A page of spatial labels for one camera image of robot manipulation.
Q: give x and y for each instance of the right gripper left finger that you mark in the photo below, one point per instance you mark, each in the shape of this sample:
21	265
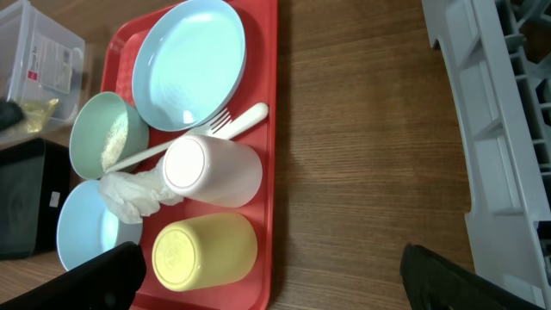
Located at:
108	281

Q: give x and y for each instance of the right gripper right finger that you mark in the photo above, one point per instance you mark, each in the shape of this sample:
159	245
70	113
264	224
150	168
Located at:
433	282

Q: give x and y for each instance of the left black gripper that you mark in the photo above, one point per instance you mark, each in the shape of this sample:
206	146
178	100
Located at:
11	114

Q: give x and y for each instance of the yellow snack wrapper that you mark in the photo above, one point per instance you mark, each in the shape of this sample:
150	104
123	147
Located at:
36	114

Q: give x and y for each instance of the yellow plastic cup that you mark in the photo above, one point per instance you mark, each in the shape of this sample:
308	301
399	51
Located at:
205	251

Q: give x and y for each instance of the white tissue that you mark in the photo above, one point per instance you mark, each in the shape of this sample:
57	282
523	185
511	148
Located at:
132	197

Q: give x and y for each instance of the grey dishwasher rack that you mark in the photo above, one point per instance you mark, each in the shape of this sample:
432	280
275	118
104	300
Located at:
502	101

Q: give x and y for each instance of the clear plastic bin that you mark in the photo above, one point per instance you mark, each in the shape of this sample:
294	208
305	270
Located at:
40	60

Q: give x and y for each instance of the light blue bowl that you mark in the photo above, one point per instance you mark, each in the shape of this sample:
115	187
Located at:
87	229

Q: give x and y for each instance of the black bin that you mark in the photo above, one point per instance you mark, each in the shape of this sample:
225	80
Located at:
35	182

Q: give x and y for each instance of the green bowl with rice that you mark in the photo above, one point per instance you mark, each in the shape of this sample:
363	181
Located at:
106	131

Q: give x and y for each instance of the light blue plate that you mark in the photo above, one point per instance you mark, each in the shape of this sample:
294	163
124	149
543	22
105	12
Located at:
189	65

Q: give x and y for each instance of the red plastic tray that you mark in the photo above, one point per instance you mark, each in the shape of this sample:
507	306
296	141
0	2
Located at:
260	19

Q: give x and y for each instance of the white plastic spoon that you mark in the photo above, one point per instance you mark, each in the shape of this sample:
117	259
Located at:
233	127

